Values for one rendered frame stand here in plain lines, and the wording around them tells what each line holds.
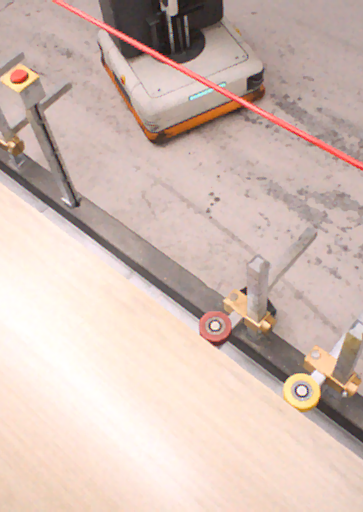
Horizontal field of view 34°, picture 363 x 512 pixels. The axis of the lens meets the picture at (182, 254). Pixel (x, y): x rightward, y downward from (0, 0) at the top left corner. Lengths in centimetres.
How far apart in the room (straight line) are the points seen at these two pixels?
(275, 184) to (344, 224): 37
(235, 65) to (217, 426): 193
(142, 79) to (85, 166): 50
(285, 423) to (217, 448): 16
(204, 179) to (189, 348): 150
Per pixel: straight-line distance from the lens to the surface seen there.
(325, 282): 254
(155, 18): 285
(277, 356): 164
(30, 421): 145
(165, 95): 281
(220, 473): 135
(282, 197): 276
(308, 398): 139
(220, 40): 305
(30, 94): 159
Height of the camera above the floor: 223
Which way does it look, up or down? 59 degrees down
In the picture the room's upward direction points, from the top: 10 degrees counter-clockwise
